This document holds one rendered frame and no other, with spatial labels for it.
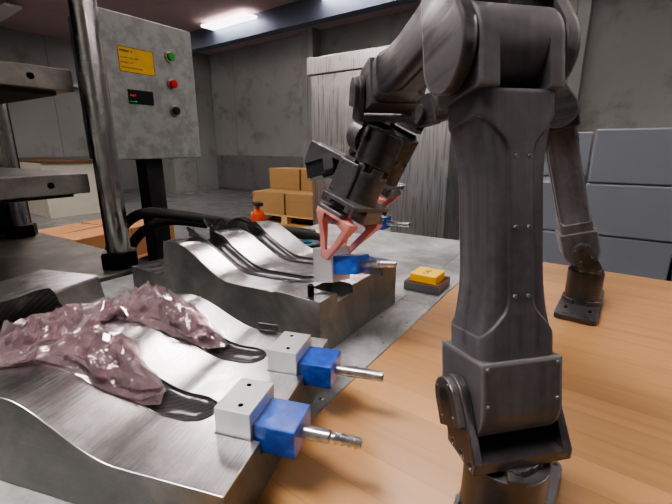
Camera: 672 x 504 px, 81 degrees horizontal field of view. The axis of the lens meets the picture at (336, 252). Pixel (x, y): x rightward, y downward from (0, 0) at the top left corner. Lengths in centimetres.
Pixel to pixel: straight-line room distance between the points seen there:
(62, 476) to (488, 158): 44
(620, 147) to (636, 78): 443
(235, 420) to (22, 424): 18
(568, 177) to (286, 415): 67
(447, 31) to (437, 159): 316
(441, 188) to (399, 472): 313
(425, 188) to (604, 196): 157
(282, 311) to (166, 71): 101
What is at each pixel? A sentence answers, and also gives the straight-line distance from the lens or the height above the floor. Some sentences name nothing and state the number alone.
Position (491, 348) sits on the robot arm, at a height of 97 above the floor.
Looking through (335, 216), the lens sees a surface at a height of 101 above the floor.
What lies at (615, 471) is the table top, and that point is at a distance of 52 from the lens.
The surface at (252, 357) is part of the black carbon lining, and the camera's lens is 52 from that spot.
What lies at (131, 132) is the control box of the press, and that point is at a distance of 136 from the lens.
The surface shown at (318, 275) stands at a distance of 62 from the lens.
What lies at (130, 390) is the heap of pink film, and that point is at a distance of 46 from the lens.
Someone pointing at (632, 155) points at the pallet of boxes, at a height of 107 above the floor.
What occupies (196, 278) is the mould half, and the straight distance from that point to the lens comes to 77.
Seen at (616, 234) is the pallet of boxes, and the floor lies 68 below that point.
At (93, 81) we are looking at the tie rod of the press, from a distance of 119.
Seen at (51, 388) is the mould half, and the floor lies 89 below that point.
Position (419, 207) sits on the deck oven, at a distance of 356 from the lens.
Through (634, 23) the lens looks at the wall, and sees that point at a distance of 689.
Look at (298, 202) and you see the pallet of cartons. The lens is 558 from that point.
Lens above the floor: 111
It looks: 15 degrees down
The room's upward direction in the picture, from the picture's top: straight up
